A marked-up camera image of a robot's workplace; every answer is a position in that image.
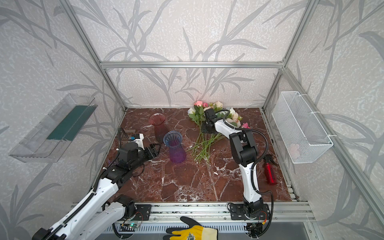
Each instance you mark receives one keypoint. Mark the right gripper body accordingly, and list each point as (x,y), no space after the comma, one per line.
(208,120)

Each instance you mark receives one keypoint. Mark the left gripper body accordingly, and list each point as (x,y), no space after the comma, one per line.
(150,151)

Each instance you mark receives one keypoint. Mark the purple glass vase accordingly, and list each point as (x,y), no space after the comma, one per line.
(173,140)

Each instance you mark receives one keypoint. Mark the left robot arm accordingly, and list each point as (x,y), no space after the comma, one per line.
(94,214)

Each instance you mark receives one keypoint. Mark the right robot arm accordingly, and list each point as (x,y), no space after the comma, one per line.
(246,154)

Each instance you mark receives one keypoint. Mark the pile of artificial flowers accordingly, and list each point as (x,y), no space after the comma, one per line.
(208,135)

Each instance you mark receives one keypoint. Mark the red glass vase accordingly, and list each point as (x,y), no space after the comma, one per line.
(158,120)

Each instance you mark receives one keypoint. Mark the yellow black work glove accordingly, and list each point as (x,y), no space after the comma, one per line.
(195,231)

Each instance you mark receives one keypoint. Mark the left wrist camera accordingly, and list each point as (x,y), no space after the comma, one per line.
(138,139)

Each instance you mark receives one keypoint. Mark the white wire basket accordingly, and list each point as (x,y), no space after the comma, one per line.
(304,137)

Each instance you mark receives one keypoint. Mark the clear plastic wall tray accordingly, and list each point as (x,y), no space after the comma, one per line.
(48,141)

